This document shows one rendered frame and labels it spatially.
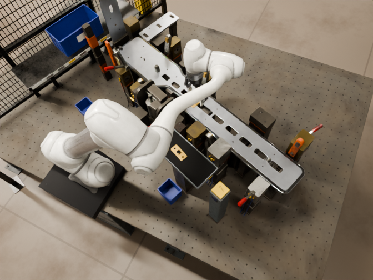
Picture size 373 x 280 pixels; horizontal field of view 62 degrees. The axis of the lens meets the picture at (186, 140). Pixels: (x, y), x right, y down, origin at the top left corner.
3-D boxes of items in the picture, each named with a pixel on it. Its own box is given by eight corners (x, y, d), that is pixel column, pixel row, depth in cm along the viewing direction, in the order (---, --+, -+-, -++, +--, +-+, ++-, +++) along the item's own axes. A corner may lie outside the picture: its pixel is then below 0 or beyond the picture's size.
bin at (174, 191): (183, 194, 186) (182, 190, 178) (171, 206, 183) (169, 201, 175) (170, 182, 190) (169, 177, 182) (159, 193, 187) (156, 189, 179)
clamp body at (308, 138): (300, 161, 192) (319, 134, 160) (286, 176, 188) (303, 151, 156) (288, 153, 195) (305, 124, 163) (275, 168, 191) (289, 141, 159)
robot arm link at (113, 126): (69, 176, 165) (31, 154, 156) (85, 151, 172) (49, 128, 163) (136, 157, 105) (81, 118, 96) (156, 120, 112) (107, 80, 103)
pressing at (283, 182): (310, 168, 159) (311, 167, 158) (283, 199, 153) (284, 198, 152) (138, 35, 209) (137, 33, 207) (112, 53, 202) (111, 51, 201)
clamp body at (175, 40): (187, 73, 229) (185, 37, 198) (176, 82, 225) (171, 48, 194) (181, 68, 231) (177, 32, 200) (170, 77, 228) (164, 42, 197)
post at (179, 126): (190, 157, 197) (186, 126, 162) (184, 162, 196) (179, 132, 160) (184, 152, 199) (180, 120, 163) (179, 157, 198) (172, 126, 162)
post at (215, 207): (226, 214, 180) (232, 191, 140) (217, 224, 177) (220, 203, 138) (216, 205, 182) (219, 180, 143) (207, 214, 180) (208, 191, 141)
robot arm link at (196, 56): (181, 73, 152) (207, 78, 149) (179, 50, 138) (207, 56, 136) (187, 56, 156) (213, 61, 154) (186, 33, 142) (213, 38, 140)
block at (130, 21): (147, 58, 237) (139, 20, 205) (140, 64, 235) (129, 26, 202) (141, 52, 240) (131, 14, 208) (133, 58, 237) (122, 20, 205)
